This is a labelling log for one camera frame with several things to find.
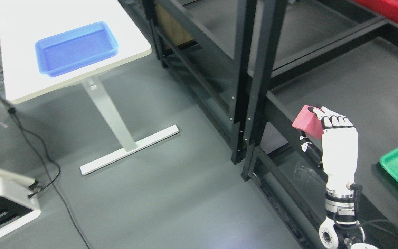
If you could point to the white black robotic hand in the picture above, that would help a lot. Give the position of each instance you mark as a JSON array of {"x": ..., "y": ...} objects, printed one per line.
[{"x": 339, "y": 148}]

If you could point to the pink foam block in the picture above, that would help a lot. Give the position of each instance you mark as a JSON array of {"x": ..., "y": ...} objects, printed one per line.
[{"x": 307, "y": 122}]

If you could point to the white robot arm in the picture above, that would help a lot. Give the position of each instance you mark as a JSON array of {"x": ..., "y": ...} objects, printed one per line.
[{"x": 341, "y": 228}]

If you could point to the black metal shelf right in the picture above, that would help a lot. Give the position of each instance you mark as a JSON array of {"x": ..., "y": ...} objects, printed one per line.
[{"x": 357, "y": 72}]

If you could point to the black metal shelf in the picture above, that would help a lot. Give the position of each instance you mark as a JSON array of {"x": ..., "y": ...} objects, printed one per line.
[
  {"x": 357, "y": 72},
  {"x": 206, "y": 45}
]

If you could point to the black metal shelf left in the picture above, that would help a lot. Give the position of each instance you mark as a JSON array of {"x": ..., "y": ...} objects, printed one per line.
[{"x": 206, "y": 45}]

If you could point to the blue plastic tray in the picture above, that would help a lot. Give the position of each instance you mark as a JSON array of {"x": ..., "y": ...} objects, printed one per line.
[{"x": 75, "y": 49}]

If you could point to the clear plastic bag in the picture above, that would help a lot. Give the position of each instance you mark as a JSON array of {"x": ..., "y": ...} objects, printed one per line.
[{"x": 302, "y": 173}]

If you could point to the red metal beam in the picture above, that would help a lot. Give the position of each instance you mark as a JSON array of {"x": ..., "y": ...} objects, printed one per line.
[{"x": 392, "y": 12}]

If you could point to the white machine base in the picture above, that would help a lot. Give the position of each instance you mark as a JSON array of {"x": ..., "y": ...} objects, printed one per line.
[{"x": 18, "y": 204}]

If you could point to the white table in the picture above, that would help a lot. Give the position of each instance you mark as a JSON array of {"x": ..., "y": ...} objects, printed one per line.
[{"x": 24, "y": 22}]

